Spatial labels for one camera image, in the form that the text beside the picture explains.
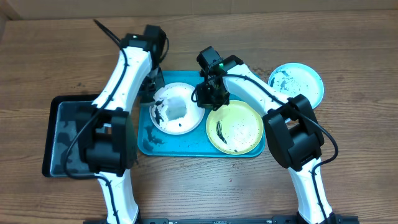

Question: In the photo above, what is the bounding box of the white plate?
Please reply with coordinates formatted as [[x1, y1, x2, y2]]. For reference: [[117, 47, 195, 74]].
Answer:
[[149, 82, 205, 135]]

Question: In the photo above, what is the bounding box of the light blue plate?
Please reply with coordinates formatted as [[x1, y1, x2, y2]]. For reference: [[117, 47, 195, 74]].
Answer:
[[268, 63, 325, 108]]

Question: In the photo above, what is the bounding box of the dark green sponge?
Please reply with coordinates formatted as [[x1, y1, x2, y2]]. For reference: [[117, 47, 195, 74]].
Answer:
[[165, 96, 187, 121]]

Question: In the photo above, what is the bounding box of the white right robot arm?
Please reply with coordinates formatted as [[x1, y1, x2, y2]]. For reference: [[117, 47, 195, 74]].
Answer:
[[191, 47, 338, 223]]

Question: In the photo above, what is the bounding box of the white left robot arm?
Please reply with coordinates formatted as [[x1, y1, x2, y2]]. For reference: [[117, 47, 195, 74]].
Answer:
[[63, 23, 169, 223]]

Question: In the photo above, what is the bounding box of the blue plastic tray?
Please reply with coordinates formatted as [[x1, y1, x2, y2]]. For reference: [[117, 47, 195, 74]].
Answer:
[[137, 70, 267, 157]]

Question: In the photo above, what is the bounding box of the black water tray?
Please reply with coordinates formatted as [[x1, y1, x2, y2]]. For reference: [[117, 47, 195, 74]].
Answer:
[[42, 95, 97, 177]]

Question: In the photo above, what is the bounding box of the yellow-rimmed plate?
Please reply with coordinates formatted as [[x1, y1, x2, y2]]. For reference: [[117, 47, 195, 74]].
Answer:
[[206, 100, 264, 156]]

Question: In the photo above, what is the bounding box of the cardboard backdrop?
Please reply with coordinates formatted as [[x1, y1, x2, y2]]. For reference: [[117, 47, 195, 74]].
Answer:
[[1, 0, 397, 20]]

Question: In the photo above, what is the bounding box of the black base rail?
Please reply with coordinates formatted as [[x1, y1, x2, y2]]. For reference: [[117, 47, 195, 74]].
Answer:
[[83, 214, 360, 224]]

